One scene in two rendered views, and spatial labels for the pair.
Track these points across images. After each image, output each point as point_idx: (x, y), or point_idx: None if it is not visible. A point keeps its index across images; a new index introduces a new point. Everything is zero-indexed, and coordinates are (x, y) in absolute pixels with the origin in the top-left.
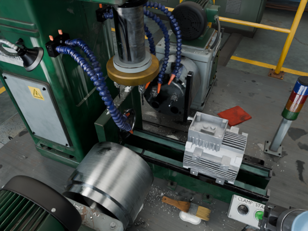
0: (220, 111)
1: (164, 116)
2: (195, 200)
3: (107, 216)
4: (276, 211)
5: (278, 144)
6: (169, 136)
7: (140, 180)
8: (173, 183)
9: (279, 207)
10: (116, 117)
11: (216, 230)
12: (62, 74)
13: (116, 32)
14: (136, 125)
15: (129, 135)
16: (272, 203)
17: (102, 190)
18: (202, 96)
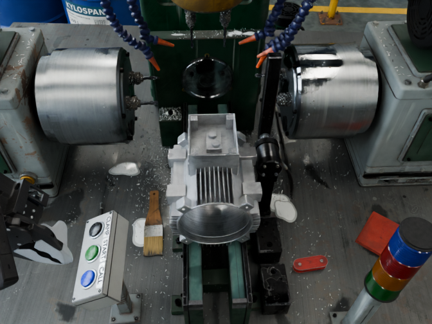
0: (385, 214)
1: (306, 142)
2: (171, 231)
3: (16, 85)
4: (13, 193)
5: (350, 323)
6: None
7: (90, 106)
8: None
9: (17, 194)
10: (105, 9)
11: (133, 270)
12: None
13: None
14: (236, 103)
15: (204, 98)
16: (21, 184)
17: (47, 70)
18: (370, 159)
